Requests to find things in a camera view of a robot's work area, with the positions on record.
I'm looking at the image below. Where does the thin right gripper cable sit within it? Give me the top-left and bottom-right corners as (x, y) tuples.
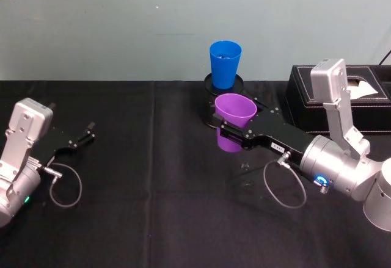
(263, 151), (307, 209)

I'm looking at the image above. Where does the black round coaster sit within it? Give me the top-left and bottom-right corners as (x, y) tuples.
(198, 95), (224, 129)
(203, 72), (246, 96)

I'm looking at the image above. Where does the thin left gripper cable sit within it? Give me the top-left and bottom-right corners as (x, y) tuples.
(41, 162), (84, 209)

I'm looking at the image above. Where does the white tissue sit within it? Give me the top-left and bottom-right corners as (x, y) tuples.
(346, 77), (380, 101)

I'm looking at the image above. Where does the black leather tissue box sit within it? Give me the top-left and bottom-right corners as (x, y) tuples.
(284, 63), (391, 137)

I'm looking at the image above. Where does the purple plastic cup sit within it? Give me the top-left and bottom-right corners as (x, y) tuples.
(214, 93), (257, 153)

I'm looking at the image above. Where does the black table cloth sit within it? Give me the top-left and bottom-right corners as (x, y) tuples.
(0, 79), (391, 268)

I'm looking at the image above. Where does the blue plastic cup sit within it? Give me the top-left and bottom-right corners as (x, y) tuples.
(209, 39), (243, 90)

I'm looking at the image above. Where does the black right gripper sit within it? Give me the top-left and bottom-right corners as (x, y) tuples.
(213, 96), (315, 162)

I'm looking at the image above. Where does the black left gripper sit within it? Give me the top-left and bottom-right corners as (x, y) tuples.
(42, 102), (96, 167)

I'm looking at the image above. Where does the thin gripper cable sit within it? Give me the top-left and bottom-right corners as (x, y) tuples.
(41, 162), (84, 209)
(263, 151), (307, 209)

